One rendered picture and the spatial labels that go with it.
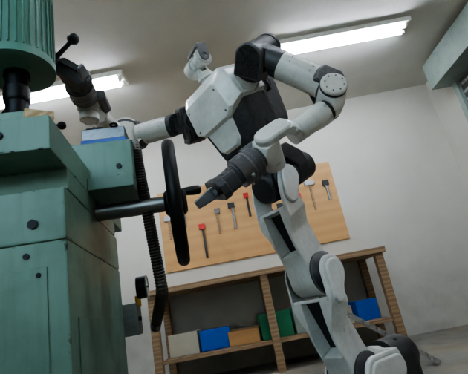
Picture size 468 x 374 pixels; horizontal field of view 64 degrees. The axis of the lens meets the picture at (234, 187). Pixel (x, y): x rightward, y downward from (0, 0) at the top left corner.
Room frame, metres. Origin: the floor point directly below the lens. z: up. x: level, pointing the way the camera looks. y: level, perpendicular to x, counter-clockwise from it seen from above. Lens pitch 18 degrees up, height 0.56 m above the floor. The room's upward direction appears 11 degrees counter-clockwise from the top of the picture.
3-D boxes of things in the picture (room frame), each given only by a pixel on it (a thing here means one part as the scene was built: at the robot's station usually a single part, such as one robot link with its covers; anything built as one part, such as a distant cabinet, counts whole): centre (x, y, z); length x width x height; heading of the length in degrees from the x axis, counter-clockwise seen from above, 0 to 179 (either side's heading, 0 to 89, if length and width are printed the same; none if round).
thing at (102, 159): (0.82, 0.29, 0.91); 0.15 x 0.14 x 0.09; 9
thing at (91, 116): (1.12, 0.43, 1.31); 0.11 x 0.11 x 0.11; 9
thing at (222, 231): (4.05, -0.12, 1.50); 2.00 x 0.04 x 0.90; 91
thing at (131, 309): (1.05, 0.37, 0.58); 0.12 x 0.08 x 0.08; 99
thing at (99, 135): (0.82, 0.28, 0.99); 0.13 x 0.11 x 0.06; 9
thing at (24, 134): (0.80, 0.37, 0.87); 0.61 x 0.30 x 0.06; 9
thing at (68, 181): (0.78, 0.41, 0.82); 0.40 x 0.21 x 0.04; 9
